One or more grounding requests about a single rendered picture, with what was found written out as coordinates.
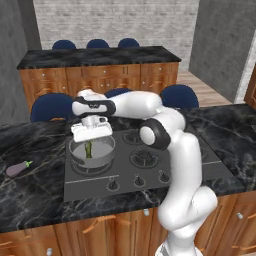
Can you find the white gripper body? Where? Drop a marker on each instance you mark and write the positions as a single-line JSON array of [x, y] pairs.
[[91, 131]]

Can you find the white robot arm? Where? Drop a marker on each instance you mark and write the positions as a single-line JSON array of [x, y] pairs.
[[183, 160]]

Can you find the green squash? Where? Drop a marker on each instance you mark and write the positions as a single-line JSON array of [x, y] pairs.
[[88, 149]]

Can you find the grey metal pot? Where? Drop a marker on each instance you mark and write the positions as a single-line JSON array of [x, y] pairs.
[[103, 154]]

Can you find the purple eggplant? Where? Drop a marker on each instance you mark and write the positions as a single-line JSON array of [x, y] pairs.
[[16, 169]]

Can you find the blue chair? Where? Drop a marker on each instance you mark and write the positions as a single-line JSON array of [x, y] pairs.
[[116, 91], [50, 106], [97, 43], [64, 44], [128, 42], [180, 96]]

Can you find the black hob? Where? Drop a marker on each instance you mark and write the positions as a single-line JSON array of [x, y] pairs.
[[100, 181]]

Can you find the black hob knob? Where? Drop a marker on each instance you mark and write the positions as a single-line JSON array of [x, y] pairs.
[[138, 181], [164, 176], [113, 184]]

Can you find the wooden island with black top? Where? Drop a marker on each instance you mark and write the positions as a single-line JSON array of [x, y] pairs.
[[100, 66]]

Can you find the silver cupboard knob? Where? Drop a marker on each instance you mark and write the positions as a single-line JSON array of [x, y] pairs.
[[240, 215], [49, 251], [146, 212]]

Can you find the wooden cupboard door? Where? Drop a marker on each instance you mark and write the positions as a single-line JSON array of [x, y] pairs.
[[100, 238], [146, 233], [230, 226], [26, 241]]

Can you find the wooden cupboard run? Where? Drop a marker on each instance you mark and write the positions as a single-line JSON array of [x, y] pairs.
[[251, 90]]

